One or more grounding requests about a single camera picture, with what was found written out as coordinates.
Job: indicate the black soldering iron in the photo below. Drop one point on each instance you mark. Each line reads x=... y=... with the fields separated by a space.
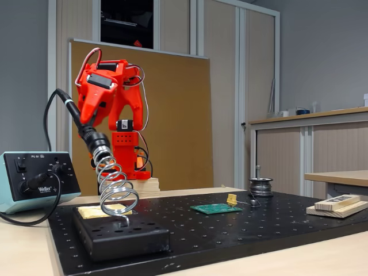
x=73 y=110

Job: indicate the wooden desk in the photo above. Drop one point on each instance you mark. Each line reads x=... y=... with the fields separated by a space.
x=339 y=176

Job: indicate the yellow power connector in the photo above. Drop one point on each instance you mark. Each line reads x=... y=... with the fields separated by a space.
x=231 y=199

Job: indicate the wooden plank with Kapla print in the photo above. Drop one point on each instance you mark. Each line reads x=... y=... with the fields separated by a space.
x=336 y=202

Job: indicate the teal Weller soldering station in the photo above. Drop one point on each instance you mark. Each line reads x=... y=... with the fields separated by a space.
x=31 y=164

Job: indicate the plain wooden plank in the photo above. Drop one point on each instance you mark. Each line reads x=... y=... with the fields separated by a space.
x=345 y=213

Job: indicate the grey metal rail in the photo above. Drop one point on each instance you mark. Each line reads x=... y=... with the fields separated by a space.
x=272 y=97

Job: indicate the clear plastic container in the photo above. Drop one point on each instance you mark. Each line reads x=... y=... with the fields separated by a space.
x=277 y=115

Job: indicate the black device inside cabinet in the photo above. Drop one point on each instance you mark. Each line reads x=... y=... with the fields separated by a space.
x=126 y=26

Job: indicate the black perforated breadboard plate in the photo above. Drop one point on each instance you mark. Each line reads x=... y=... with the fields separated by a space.
x=230 y=233

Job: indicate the small round metal magnet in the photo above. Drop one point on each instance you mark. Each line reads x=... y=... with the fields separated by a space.
x=253 y=203

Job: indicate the red robot arm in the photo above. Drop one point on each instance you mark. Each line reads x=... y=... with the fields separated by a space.
x=125 y=149

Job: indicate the steel bolt through spool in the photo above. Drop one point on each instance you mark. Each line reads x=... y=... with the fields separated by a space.
x=259 y=171

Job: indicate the tall beige shutter cabinet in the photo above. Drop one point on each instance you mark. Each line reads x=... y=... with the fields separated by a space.
x=221 y=86

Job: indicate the yellow cleaning sponge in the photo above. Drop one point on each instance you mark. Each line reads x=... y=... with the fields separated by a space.
x=89 y=213

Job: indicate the green circuit board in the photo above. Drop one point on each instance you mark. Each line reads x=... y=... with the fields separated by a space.
x=212 y=209

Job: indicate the low cabinet with wooden top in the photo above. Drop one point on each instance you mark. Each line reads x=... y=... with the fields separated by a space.
x=279 y=155

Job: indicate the white box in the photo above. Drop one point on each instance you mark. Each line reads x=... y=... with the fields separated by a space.
x=366 y=100

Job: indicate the black stand with spring holder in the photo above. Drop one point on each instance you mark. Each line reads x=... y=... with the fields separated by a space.
x=129 y=241

